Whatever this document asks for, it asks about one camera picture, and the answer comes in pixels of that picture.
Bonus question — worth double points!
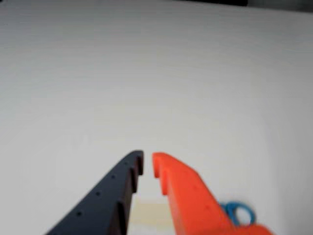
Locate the dark navy gripper finger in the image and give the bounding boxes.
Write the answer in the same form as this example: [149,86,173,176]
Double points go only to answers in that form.
[45,150,144,235]

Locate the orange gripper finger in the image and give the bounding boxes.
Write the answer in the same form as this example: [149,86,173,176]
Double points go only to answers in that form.
[152,152,277,235]

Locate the wide masking tape strip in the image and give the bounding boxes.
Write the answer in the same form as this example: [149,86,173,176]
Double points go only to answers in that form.
[133,203,174,225]

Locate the blue handled scissors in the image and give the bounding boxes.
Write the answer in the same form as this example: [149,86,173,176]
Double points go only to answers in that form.
[219,201,256,227]

